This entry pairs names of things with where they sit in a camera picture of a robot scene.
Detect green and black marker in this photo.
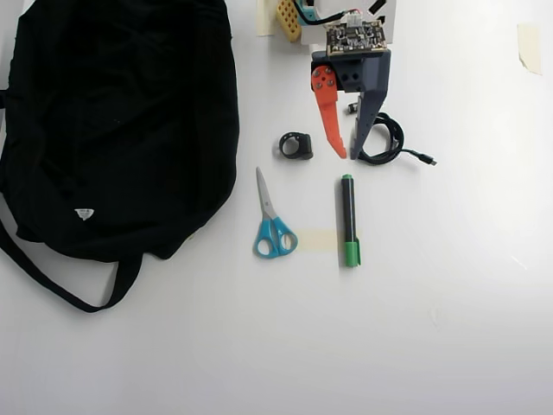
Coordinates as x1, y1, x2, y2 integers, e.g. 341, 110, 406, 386
336, 173, 363, 269

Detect bare camera circuit board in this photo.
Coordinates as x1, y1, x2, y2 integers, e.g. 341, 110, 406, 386
324, 21, 386, 58

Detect blue handled scissors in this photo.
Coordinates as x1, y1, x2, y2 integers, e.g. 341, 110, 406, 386
252, 166, 300, 260

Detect yellow perforated block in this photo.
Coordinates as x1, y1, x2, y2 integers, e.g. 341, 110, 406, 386
276, 0, 302, 44

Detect black ring band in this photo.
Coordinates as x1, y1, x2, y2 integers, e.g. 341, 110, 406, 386
276, 131, 314, 163

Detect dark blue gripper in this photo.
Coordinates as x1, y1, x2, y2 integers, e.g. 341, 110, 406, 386
309, 48, 392, 161

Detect black and red wire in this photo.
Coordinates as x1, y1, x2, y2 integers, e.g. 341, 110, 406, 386
308, 8, 362, 25

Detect black braided USB cable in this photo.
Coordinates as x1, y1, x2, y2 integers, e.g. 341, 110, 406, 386
355, 111, 439, 168

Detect beige masking tape strip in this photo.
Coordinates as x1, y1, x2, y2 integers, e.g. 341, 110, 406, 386
257, 0, 280, 37
517, 22, 543, 76
296, 228, 340, 252

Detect black fabric bag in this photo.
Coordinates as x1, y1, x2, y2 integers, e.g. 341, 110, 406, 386
0, 0, 241, 315

